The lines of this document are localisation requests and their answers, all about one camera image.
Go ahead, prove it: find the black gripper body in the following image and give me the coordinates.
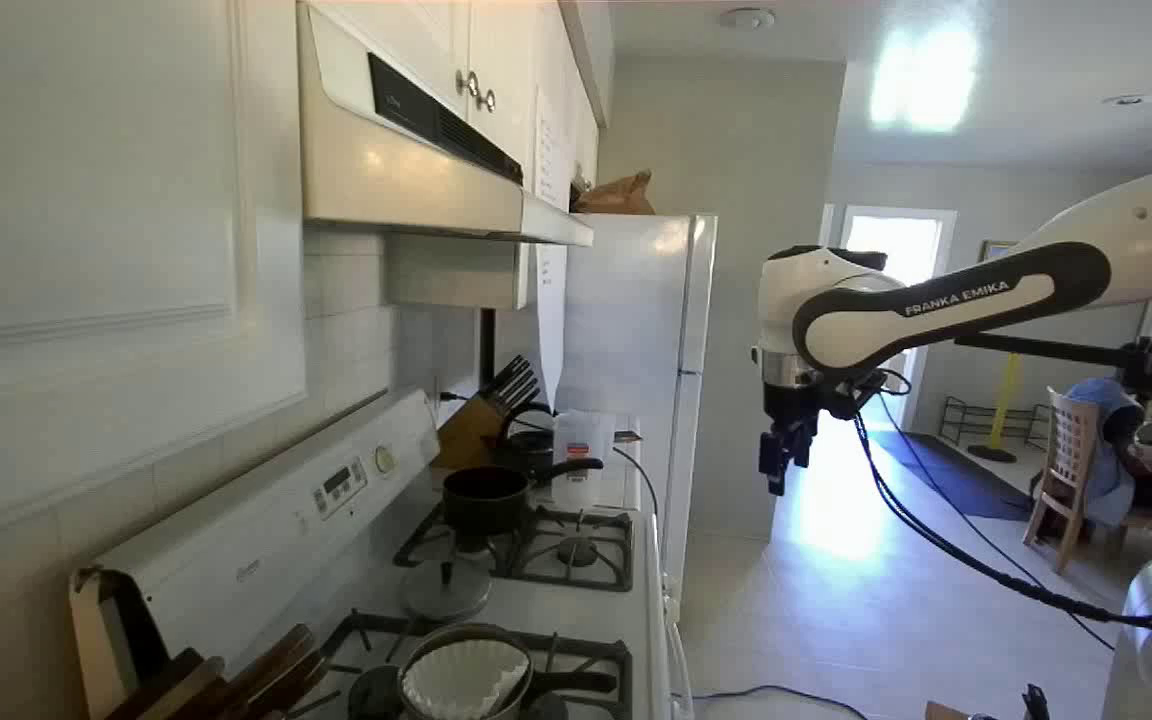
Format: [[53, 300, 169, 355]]
[[759, 378, 832, 453]]

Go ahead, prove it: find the dark floor rug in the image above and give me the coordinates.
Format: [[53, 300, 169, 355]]
[[885, 427, 1041, 524]]

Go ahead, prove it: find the white refrigerator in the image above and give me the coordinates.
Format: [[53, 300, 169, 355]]
[[555, 206, 724, 591]]

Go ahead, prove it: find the bright glass door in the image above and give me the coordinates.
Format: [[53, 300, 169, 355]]
[[842, 203, 961, 433]]

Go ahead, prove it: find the dark stove burner grate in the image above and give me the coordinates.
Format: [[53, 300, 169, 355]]
[[393, 499, 638, 594]]

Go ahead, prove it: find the yellow pole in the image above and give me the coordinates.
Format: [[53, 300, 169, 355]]
[[969, 352, 1027, 469]]

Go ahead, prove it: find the wooden chair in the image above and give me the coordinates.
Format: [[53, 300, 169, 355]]
[[1019, 385, 1112, 577]]

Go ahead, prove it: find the brown box atop refrigerator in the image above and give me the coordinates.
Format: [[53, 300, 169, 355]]
[[572, 169, 662, 221]]

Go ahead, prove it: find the black cooking pot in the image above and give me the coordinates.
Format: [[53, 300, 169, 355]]
[[436, 456, 607, 553]]

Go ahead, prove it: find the knife block with black knives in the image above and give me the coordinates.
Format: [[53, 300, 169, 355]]
[[433, 352, 553, 471]]

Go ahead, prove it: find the seated person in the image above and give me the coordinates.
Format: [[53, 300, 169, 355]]
[[1064, 337, 1152, 534]]

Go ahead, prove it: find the silver pot lid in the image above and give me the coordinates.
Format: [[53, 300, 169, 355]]
[[393, 548, 497, 622]]

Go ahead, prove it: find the white upper cabinet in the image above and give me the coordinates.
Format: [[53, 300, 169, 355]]
[[0, 0, 312, 553], [321, 0, 612, 217]]

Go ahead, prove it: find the white range hood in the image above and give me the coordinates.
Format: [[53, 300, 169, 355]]
[[295, 0, 598, 311]]

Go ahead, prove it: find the white gas stove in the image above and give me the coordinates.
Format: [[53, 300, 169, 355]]
[[67, 385, 689, 720]]

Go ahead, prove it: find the wooden knife block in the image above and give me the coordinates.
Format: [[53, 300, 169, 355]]
[[64, 562, 249, 720]]

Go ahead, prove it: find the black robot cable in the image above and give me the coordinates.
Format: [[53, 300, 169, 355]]
[[853, 395, 1152, 640]]

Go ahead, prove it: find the black camera stand pole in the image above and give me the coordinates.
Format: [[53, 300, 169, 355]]
[[953, 326, 1152, 403]]

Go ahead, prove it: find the dark metal handle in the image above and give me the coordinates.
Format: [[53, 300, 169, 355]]
[[290, 608, 638, 720]]

